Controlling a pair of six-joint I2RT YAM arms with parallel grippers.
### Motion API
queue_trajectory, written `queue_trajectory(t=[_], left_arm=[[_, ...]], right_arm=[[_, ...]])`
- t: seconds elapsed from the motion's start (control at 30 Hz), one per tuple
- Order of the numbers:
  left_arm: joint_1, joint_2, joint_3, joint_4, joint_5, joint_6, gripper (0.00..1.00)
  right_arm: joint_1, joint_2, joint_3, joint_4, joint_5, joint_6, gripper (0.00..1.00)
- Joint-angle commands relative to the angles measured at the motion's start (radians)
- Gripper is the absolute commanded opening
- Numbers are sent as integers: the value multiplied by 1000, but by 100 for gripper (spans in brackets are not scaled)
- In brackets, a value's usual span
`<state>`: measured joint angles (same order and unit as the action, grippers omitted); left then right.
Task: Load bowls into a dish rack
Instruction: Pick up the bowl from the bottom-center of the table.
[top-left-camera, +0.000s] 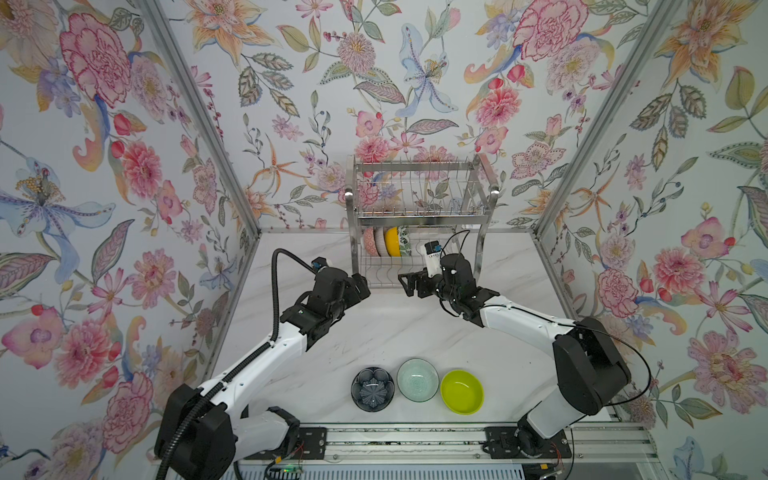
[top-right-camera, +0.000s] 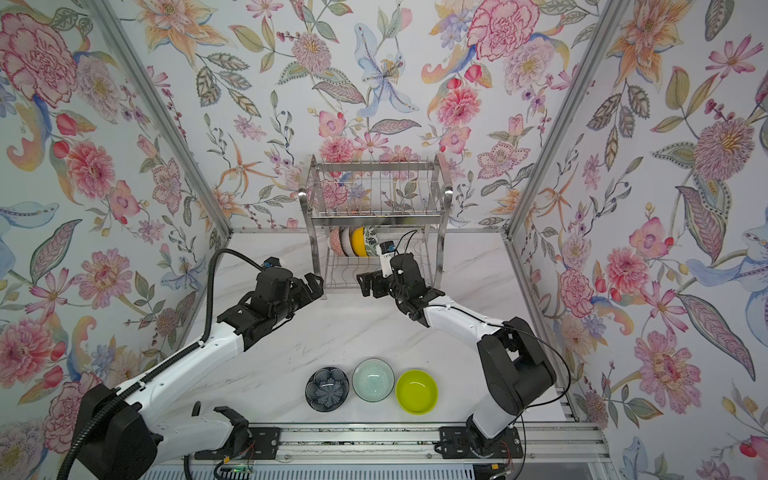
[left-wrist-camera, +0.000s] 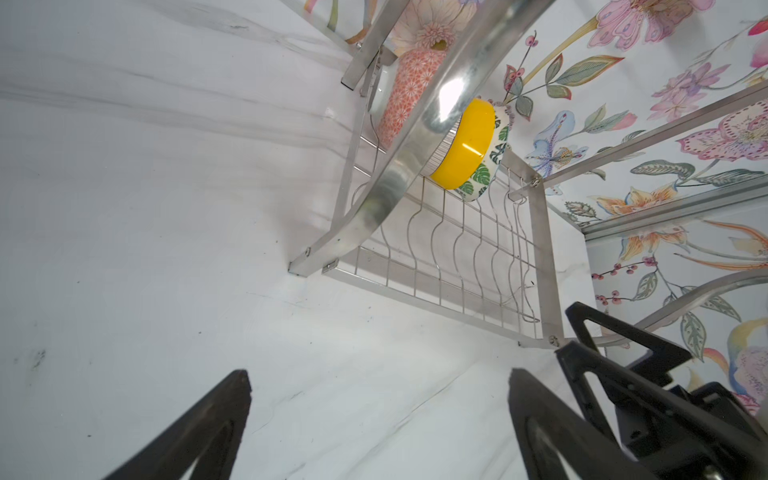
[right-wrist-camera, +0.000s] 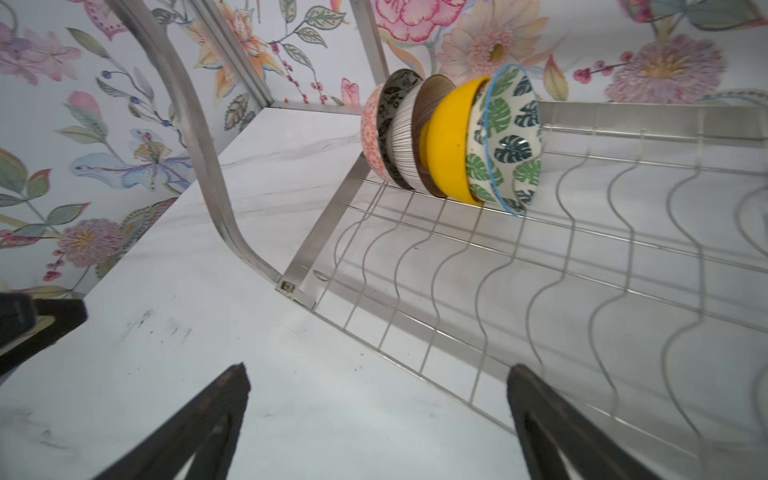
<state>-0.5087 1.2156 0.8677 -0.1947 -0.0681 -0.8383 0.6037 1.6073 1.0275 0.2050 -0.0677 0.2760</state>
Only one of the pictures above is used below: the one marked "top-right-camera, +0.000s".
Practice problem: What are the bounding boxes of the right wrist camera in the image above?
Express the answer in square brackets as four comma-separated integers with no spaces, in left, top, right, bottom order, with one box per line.
[378,240,397,264]

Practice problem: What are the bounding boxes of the pale celadon bowl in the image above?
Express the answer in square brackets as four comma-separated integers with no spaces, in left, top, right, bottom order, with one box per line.
[352,358,395,403]

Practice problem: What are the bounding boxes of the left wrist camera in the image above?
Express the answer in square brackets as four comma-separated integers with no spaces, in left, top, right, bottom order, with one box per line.
[262,256,282,270]

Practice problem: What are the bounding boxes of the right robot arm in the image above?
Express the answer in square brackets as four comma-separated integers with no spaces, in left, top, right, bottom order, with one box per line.
[356,253,557,450]

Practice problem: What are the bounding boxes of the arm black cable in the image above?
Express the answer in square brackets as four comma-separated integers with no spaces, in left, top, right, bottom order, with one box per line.
[55,248,268,480]
[392,229,572,480]

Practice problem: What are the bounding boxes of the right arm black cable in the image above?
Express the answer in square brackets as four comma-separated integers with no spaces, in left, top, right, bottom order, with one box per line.
[392,229,572,480]

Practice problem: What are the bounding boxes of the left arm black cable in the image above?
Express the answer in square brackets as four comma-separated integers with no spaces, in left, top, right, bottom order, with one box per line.
[55,248,268,480]

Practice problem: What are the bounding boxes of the dark blue flower bowl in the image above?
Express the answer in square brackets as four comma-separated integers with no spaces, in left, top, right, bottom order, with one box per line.
[305,367,350,413]

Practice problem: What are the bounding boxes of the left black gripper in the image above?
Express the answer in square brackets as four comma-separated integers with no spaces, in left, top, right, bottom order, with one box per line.
[271,272,327,325]

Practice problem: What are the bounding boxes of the lime green bowl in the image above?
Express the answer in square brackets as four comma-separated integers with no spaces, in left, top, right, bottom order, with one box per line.
[395,369,439,416]

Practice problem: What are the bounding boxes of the steel two-tier dish rack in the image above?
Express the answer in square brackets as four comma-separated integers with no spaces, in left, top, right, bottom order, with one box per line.
[298,155,453,291]

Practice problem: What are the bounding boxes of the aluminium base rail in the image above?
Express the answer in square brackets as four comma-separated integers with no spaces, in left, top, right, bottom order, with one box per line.
[140,421,610,466]

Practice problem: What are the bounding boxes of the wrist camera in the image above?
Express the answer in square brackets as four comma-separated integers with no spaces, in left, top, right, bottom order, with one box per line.
[262,256,282,270]
[378,240,397,264]

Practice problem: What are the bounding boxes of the green leaf pattern bowl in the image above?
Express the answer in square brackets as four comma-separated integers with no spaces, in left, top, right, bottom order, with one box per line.
[363,226,380,257]

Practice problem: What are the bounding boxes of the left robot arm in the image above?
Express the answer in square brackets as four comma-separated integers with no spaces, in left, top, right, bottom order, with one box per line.
[57,266,324,479]

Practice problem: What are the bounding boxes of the yellow bowl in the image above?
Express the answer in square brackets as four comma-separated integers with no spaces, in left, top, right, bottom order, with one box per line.
[350,227,368,258]

